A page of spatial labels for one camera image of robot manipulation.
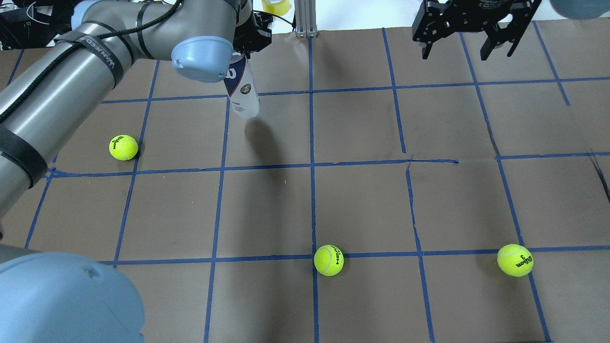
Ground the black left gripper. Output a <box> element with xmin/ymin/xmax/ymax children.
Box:
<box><xmin>233</xmin><ymin>0</ymin><xmax>273</xmax><ymax>54</ymax></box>

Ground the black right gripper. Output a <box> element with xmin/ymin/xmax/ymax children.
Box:
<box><xmin>412</xmin><ymin>0</ymin><xmax>542</xmax><ymax>61</ymax></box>

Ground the tennis ball can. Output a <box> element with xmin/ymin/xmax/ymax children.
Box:
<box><xmin>224</xmin><ymin>52</ymin><xmax>260</xmax><ymax>120</ymax></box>

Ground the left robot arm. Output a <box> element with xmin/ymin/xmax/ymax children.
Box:
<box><xmin>1</xmin><ymin>0</ymin><xmax>272</xmax><ymax>343</ymax></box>

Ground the tennis ball front Wilson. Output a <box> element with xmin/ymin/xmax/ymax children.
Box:
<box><xmin>109</xmin><ymin>135</ymin><xmax>139</xmax><ymax>161</ymax></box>

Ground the tennis ball centre Head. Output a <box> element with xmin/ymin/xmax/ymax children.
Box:
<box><xmin>314</xmin><ymin>244</ymin><xmax>345</xmax><ymax>277</ymax></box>

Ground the tennis ball far left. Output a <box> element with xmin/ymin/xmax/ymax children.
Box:
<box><xmin>497</xmin><ymin>244</ymin><xmax>534</xmax><ymax>277</ymax></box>

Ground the yellow tape roll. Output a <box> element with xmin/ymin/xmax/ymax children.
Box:
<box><xmin>261</xmin><ymin>0</ymin><xmax>291</xmax><ymax>17</ymax></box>

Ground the aluminium frame post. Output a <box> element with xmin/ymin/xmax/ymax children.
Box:
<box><xmin>294</xmin><ymin>0</ymin><xmax>318</xmax><ymax>38</ymax></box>

